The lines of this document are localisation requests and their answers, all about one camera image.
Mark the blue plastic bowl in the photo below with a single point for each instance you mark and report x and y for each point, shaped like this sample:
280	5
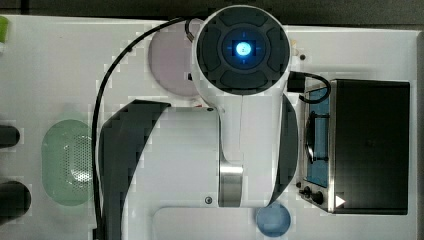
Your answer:
273	220

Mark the black cylinder lower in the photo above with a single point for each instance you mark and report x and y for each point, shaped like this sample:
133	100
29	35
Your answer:
15	201

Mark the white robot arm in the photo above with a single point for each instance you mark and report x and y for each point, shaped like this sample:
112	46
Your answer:
238	150

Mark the green plastic strainer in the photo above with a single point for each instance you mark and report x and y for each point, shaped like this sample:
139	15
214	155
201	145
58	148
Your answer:
67	163

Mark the black cylinder upper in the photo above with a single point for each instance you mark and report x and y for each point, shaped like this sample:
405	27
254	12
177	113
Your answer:
9	136

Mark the black toaster oven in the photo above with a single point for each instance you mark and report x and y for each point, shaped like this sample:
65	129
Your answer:
355	147

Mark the black cylinder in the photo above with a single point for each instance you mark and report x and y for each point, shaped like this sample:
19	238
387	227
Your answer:
9	136
15	201

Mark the purple round plate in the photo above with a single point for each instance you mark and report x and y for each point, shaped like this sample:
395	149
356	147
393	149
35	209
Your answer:
169	56

